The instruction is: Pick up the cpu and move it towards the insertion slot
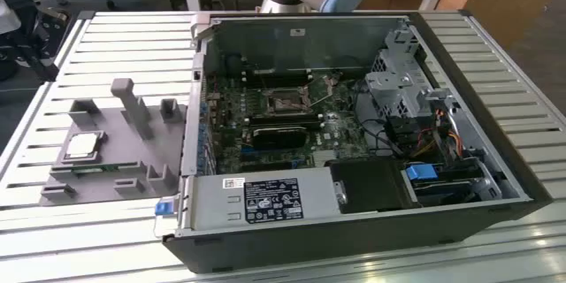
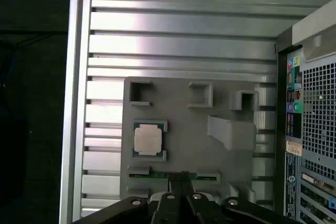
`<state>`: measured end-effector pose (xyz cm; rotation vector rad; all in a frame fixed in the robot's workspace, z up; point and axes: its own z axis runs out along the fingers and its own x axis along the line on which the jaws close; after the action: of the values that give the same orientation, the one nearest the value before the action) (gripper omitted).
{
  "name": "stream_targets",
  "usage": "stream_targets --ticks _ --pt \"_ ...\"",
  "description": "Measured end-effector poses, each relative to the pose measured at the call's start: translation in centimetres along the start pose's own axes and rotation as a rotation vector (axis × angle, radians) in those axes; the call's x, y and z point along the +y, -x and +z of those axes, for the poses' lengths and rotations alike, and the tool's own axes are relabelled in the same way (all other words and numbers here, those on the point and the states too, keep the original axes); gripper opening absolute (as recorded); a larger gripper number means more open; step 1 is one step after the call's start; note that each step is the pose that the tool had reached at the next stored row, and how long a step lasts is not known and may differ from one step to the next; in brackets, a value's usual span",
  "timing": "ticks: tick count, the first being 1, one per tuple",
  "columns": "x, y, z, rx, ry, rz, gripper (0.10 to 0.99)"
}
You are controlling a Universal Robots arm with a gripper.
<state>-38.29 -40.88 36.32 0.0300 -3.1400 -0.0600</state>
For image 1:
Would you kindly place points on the silver CPU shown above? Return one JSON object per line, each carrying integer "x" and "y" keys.
{"x": 84, "y": 145}

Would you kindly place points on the black RAM slot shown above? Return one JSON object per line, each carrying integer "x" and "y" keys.
{"x": 283, "y": 81}
{"x": 283, "y": 73}

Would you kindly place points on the CPU socket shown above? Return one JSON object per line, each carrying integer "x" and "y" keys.
{"x": 284, "y": 102}

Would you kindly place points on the black expansion slot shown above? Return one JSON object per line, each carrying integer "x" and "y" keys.
{"x": 283, "y": 121}

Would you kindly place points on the grey parts rack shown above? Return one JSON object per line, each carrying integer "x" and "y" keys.
{"x": 115, "y": 150}

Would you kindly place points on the green RAM stick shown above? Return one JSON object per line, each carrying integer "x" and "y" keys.
{"x": 95, "y": 168}

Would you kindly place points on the blue case latch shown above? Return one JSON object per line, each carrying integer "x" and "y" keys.
{"x": 164, "y": 207}

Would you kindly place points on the black graphics card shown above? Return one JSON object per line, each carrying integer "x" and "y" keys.
{"x": 279, "y": 138}

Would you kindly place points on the silver power supply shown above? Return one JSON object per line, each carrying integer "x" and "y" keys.
{"x": 207, "y": 203}

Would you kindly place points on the green motherboard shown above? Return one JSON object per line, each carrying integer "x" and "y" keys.
{"x": 335, "y": 137}

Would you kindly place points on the silver chipset heatsink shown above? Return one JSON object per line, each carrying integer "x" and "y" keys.
{"x": 324, "y": 157}

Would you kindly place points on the silver disk bay cage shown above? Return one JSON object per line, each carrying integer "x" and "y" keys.
{"x": 391, "y": 90}

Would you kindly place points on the black plastic shroud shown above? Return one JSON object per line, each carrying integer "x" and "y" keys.
{"x": 371, "y": 187}

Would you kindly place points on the black open PC case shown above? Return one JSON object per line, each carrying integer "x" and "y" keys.
{"x": 354, "y": 246}

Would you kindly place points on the blue disk carrier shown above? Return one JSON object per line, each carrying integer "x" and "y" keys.
{"x": 419, "y": 173}

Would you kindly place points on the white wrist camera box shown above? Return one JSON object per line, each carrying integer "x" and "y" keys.
{"x": 9, "y": 14}

